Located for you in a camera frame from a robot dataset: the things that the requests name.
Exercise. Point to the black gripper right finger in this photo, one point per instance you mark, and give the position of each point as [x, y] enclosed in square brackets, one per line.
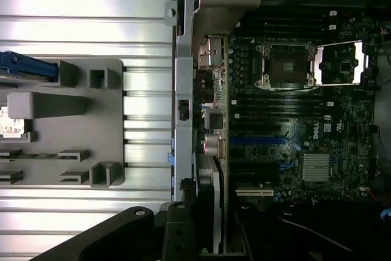
[241, 236]

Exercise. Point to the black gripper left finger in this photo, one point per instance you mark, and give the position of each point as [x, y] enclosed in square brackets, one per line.
[180, 236]

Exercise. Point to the white expansion slot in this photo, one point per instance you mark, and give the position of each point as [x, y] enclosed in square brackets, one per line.
[255, 192]

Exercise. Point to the blue expansion slot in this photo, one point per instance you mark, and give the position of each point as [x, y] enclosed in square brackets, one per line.
[256, 141]

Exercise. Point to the silver chipset heatsink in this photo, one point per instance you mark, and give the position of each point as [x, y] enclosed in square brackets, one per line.
[317, 166]

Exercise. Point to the grey parts rack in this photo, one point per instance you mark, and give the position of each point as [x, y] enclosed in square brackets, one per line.
[61, 138]

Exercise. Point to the open black PC case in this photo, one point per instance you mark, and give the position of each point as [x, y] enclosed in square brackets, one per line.
[183, 77]

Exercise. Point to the green Dell motherboard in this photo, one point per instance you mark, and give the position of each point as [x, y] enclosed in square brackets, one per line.
[342, 111]

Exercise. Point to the loose green RAM stick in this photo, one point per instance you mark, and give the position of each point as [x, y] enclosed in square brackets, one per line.
[33, 155]

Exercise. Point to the CPU socket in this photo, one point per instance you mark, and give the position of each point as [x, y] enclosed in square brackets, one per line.
[285, 65]

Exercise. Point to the metal socket cover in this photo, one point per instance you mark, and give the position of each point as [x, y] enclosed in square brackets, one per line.
[340, 63]

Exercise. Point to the silver hard disk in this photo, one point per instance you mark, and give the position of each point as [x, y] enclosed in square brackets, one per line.
[12, 122]

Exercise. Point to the blue disk caddy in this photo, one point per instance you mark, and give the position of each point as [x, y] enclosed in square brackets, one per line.
[27, 67]

